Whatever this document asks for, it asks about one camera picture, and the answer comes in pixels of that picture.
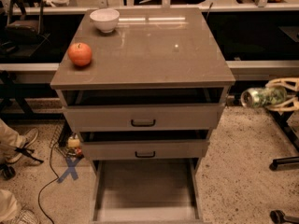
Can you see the middle grey drawer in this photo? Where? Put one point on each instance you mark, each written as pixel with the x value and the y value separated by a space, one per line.
pixel 156 149

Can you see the grey drawer cabinet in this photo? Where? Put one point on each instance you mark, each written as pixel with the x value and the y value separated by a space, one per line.
pixel 155 56

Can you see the black caster wheel left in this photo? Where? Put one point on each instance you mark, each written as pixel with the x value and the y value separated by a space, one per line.
pixel 8 172

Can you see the black caster bottom right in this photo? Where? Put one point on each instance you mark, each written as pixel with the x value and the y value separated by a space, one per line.
pixel 278 217

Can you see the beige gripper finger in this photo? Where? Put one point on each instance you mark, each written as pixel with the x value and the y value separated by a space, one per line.
pixel 290 83
pixel 287 106

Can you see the grey sneaker upper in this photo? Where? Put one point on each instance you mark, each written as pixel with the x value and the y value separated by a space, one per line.
pixel 27 140

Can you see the beige trouser leg lower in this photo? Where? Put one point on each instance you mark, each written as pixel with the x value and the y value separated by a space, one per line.
pixel 10 207

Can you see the black chair base right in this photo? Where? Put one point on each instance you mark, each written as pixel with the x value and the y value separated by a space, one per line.
pixel 281 119

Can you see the bottom open grey drawer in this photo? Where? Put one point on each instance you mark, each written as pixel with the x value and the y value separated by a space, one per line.
pixel 145 192

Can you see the red apple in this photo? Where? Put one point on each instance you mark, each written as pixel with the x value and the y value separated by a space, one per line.
pixel 80 54

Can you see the white ceramic bowl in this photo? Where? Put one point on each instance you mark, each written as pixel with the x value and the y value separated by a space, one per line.
pixel 105 19

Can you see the beige trouser leg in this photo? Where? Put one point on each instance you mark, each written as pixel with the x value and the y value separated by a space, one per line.
pixel 10 207
pixel 9 140

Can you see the green soda can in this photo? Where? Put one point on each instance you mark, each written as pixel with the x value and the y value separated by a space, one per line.
pixel 260 97

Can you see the beige trouser leg upper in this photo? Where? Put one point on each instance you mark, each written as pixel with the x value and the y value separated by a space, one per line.
pixel 9 140

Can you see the black office chair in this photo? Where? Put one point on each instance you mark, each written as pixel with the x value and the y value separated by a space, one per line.
pixel 23 36

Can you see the small yellow bottle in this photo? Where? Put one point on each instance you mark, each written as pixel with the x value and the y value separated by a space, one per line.
pixel 73 141

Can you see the white sneaker lower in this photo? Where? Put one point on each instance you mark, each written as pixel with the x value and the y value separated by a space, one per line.
pixel 25 216

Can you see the top grey drawer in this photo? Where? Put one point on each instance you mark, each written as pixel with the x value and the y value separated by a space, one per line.
pixel 122 118

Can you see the blue tape cross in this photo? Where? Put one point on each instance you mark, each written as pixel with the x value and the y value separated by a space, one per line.
pixel 70 170

